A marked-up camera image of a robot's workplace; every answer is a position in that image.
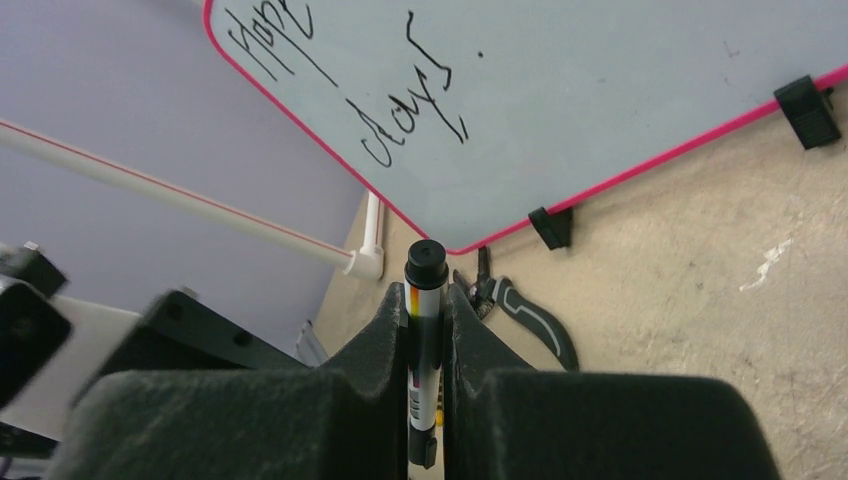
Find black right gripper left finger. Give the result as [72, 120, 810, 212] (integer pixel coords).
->
[46, 283, 408, 479]

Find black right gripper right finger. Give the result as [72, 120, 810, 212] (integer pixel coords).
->
[443, 286, 780, 479]

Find black whiteboard marker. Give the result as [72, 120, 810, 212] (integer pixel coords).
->
[404, 239, 449, 469]

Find pink framed whiteboard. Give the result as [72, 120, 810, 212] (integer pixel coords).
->
[203, 1, 847, 254]

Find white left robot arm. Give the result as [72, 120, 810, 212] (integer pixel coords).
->
[1, 243, 302, 465]

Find white pvc pipe stand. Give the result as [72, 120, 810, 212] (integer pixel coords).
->
[343, 192, 385, 280]

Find white diagonal pole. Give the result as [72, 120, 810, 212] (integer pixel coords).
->
[1, 119, 354, 269]

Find black handled pliers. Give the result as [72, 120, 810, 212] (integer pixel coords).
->
[452, 247, 580, 372]

